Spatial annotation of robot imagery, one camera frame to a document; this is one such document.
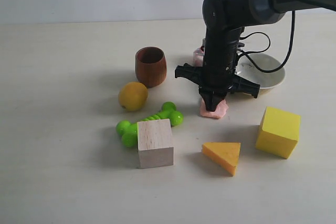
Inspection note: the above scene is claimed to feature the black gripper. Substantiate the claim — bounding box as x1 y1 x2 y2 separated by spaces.
174 27 260 111

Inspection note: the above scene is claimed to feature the pink cake toy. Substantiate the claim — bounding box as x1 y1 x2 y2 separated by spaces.
193 38 205 67

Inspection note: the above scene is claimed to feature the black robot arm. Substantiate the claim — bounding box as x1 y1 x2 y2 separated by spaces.
175 0 335 111

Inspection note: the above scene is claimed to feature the orange cheese wedge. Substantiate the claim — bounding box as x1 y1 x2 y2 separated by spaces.
202 142 241 176

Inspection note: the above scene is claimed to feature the pink toy slice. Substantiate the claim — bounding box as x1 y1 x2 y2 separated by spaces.
200 99 228 119

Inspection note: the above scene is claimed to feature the yellow lemon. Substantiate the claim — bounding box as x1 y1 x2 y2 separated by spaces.
118 82 148 112

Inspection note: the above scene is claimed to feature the brown wooden cup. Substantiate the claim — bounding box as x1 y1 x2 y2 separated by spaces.
135 46 167 88

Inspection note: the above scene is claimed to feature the white ceramic bowl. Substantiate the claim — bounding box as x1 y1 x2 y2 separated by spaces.
235 53 286 94

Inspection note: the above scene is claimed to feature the yellow cube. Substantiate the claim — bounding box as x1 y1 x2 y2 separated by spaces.
255 106 301 159

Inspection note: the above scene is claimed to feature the light wooden cube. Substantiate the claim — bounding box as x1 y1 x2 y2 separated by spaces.
138 119 174 169

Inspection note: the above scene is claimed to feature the black cable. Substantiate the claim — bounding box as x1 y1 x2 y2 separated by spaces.
236 10 296 73

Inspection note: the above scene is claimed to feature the green plastic bone toy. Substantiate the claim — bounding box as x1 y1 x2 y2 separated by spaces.
115 101 184 148

